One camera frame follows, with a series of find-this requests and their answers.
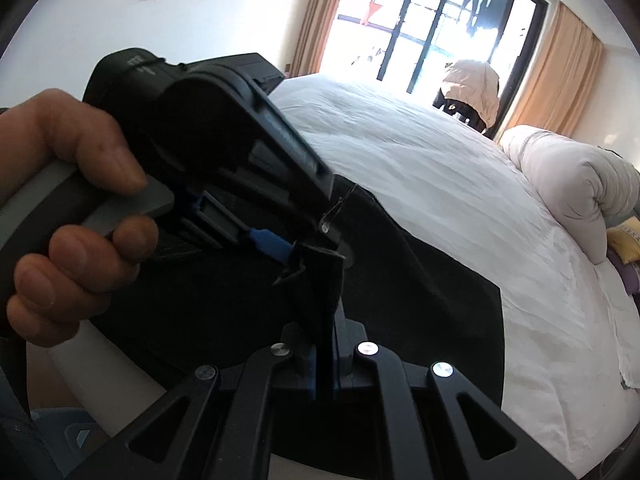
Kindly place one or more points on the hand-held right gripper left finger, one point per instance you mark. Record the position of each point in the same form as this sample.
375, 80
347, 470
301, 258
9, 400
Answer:
260, 385

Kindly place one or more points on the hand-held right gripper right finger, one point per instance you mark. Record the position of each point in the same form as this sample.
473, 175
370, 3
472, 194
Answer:
385, 385

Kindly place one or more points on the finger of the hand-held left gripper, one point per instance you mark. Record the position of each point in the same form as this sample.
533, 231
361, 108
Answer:
300, 160
272, 245

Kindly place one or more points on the black pants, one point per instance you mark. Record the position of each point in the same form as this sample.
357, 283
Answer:
425, 310

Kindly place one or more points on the person's left hand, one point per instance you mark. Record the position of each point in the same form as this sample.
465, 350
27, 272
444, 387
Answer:
65, 130

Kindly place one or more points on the bed with white sheet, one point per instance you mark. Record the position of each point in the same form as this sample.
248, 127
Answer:
425, 160

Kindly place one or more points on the beige curtain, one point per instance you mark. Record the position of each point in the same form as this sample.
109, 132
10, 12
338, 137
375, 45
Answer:
555, 75
320, 15

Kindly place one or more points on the red hanging garment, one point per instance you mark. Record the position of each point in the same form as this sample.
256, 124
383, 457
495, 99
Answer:
372, 12

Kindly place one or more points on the dark chair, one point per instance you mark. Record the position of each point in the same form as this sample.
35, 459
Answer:
457, 110

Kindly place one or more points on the black-framed balcony glass door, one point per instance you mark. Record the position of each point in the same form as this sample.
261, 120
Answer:
425, 20

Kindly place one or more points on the light blue slipper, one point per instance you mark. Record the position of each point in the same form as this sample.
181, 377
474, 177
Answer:
70, 435

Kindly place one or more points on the rolled white duvet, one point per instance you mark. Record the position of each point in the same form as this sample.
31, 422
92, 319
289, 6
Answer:
565, 185

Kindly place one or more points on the purple pillow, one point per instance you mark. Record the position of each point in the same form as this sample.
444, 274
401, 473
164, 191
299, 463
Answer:
629, 275

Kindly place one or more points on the yellow pillow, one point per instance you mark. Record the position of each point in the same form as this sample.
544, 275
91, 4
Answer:
625, 242

